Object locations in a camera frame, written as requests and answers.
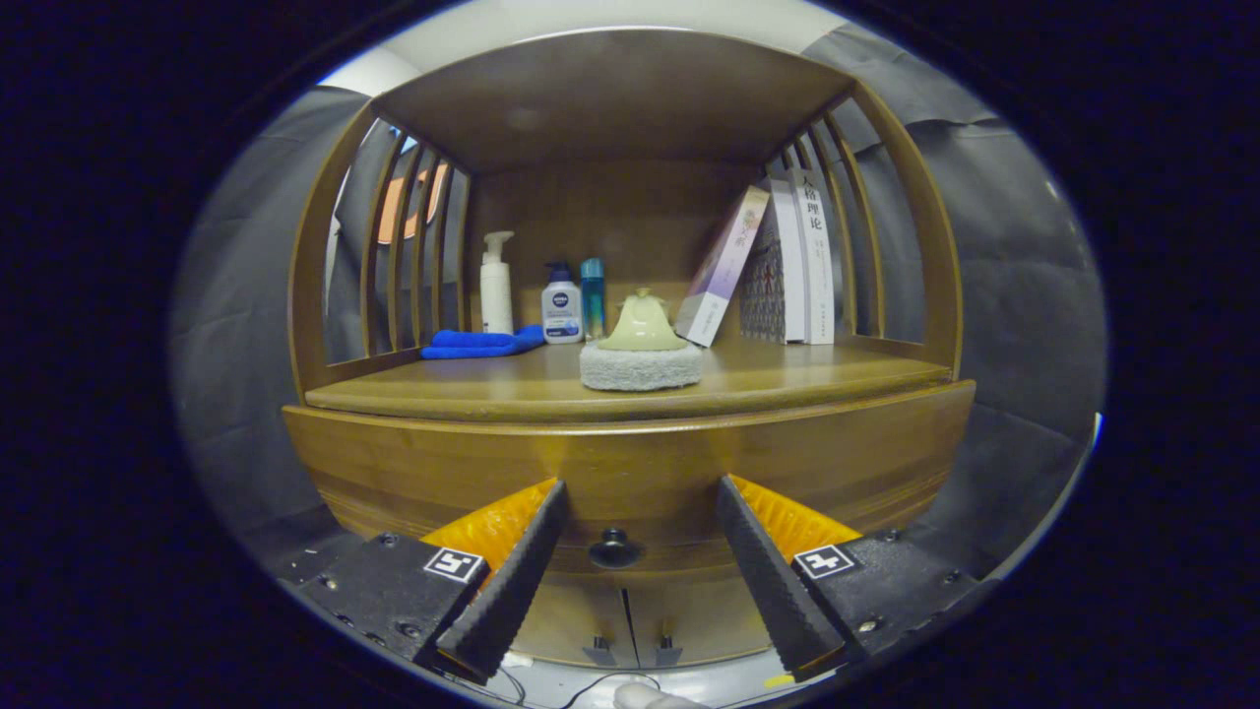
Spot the slim teal bottle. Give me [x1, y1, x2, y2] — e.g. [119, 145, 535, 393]
[580, 258, 606, 342]

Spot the wooden cabinet door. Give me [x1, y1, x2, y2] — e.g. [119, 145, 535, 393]
[512, 581, 636, 671]
[625, 576, 779, 669]

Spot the white book black lettering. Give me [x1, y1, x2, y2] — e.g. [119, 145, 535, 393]
[787, 167, 838, 346]

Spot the black floor cable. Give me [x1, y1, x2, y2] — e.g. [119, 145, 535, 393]
[559, 672, 664, 708]

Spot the patterned cover book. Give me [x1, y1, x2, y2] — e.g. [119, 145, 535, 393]
[738, 177, 808, 345]

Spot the white bottle blue cap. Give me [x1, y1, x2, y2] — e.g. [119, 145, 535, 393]
[540, 261, 584, 345]

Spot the blue folded cloth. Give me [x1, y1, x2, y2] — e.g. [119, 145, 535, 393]
[420, 325, 547, 360]

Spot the wooden countertop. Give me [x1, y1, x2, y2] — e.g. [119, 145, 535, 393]
[303, 335, 954, 424]

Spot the white pump bottle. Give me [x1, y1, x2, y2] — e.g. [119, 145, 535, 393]
[479, 230, 516, 336]

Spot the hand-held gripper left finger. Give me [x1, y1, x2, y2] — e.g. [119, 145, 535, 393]
[279, 478, 570, 685]

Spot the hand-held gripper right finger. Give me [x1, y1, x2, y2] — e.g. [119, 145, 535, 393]
[716, 475, 985, 683]

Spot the pale rounded object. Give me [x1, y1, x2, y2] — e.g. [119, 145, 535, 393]
[612, 682, 710, 709]

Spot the wooden cabinet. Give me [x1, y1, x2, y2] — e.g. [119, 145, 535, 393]
[281, 28, 977, 671]

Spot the purple and white book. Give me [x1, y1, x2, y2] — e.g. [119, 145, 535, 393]
[673, 185, 772, 349]

